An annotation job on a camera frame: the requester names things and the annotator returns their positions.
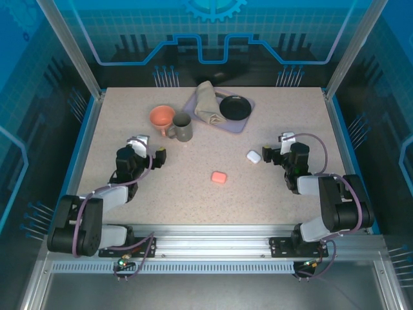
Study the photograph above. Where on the white earbud charging case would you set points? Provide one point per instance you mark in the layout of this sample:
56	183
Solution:
254	157

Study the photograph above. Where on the grey mug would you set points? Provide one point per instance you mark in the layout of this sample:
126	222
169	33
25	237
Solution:
182	129

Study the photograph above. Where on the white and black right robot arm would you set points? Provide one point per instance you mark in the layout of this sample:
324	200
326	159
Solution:
338	206

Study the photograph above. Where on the lavender plastic tray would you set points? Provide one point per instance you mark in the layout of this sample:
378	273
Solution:
238	126

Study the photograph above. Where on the pink earbud charging case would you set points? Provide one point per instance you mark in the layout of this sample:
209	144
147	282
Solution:
219	177

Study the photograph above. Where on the aluminium frame post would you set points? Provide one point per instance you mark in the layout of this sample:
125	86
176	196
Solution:
348	48
73	48

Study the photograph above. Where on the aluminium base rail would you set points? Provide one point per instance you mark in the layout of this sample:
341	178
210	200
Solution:
209	242

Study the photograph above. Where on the orange ceramic cup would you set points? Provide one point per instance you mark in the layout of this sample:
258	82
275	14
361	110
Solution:
161	115

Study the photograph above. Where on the black round plate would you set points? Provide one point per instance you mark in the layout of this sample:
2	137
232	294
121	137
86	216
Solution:
235	108

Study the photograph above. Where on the small circuit board with LED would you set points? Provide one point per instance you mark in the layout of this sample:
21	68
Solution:
311	264
122	263

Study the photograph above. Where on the beige folded cloth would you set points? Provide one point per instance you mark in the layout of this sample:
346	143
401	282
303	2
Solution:
206	103

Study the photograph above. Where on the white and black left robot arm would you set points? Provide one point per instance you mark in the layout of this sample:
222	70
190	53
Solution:
87	226

